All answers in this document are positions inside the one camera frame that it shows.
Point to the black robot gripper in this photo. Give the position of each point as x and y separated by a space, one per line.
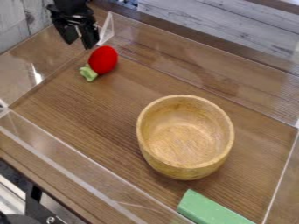
70 13

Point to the red plush strawberry toy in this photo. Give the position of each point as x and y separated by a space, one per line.
102 63

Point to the wooden bowl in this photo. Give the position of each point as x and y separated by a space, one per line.
186 135

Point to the green rectangular block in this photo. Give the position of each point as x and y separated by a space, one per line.
204 211

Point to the clear acrylic corner bracket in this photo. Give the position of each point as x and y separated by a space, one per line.
107 31

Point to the clear acrylic tray wall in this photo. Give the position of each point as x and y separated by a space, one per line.
84 186

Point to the black table leg bracket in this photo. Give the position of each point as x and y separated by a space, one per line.
36 210

